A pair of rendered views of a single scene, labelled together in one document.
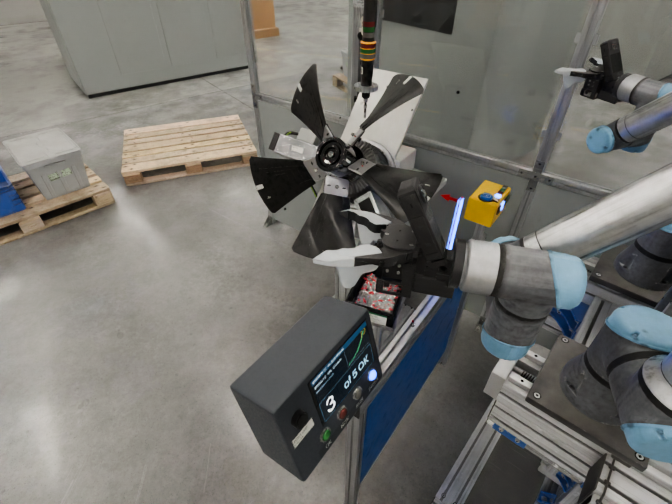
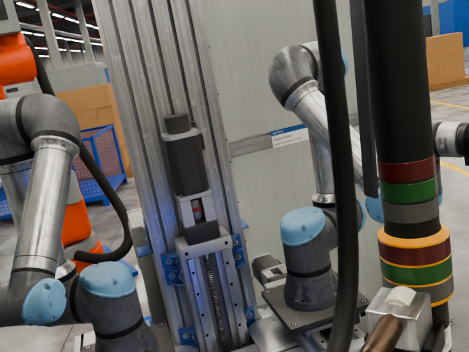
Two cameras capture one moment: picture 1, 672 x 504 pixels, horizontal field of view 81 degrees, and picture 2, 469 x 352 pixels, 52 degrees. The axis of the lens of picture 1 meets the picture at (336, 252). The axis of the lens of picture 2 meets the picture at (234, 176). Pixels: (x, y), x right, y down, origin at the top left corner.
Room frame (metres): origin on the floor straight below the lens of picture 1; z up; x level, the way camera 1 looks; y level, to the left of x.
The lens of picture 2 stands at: (1.48, -0.01, 1.69)
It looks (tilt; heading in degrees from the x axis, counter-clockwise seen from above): 14 degrees down; 216
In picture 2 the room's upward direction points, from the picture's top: 11 degrees counter-clockwise
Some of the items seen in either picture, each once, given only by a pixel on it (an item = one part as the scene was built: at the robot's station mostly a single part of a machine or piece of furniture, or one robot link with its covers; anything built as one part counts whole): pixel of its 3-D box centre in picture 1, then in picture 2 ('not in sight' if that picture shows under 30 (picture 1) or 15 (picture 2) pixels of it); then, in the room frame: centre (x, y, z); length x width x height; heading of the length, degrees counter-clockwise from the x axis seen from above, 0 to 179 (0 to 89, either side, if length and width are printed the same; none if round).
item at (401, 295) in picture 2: not in sight; (400, 307); (1.22, -0.09, 1.53); 0.02 x 0.02 x 0.02; 88
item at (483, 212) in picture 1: (487, 204); not in sight; (1.21, -0.55, 1.02); 0.16 x 0.10 x 0.11; 143
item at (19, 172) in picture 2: not in sight; (35, 217); (0.88, -1.01, 1.41); 0.15 x 0.12 x 0.55; 113
